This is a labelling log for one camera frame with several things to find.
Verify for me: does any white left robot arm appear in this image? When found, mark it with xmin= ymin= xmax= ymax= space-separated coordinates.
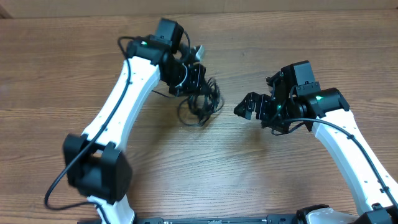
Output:
xmin=61 ymin=34 xmax=220 ymax=223

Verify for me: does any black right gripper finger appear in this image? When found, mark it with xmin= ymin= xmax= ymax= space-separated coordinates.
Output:
xmin=243 ymin=92 xmax=264 ymax=104
xmin=234 ymin=101 xmax=253 ymax=120

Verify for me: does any black usb cable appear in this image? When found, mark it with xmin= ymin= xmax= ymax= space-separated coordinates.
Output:
xmin=151 ymin=77 xmax=225 ymax=127

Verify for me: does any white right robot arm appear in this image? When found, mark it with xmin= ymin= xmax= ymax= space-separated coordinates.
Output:
xmin=234 ymin=71 xmax=397 ymax=223

